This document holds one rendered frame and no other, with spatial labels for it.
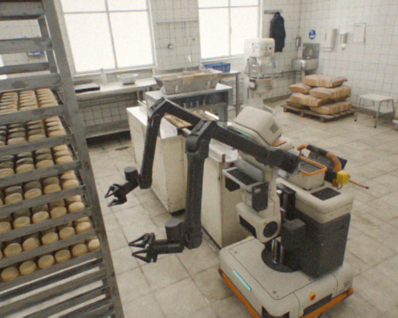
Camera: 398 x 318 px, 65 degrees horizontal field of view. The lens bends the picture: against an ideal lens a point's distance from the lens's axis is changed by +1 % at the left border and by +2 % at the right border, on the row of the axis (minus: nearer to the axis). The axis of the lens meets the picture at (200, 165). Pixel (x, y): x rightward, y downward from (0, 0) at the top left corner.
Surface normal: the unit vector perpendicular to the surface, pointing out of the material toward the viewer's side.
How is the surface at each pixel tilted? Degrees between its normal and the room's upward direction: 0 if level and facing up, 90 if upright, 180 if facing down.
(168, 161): 90
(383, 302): 0
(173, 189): 90
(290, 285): 0
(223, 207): 90
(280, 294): 0
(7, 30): 90
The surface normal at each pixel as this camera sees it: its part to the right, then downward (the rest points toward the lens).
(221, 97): 0.43, 0.36
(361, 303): -0.05, -0.91
